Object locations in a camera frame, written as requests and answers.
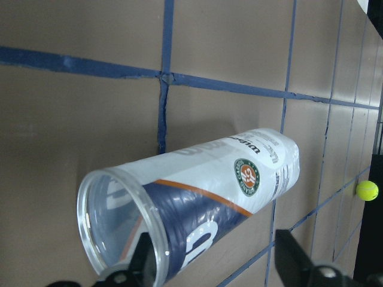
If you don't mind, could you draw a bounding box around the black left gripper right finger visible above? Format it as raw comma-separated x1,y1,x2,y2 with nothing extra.
275,230,382,287

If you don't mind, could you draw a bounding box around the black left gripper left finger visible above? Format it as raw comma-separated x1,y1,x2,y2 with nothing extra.
44,231,158,287

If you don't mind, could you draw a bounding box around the brown paper table cover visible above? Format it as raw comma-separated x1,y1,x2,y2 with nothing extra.
1,1,382,286

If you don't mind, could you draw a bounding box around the tennis ball centre left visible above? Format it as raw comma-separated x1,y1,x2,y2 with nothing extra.
355,181,379,201

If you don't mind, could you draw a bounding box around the clear tennis ball can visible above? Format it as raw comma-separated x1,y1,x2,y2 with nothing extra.
77,129,300,286

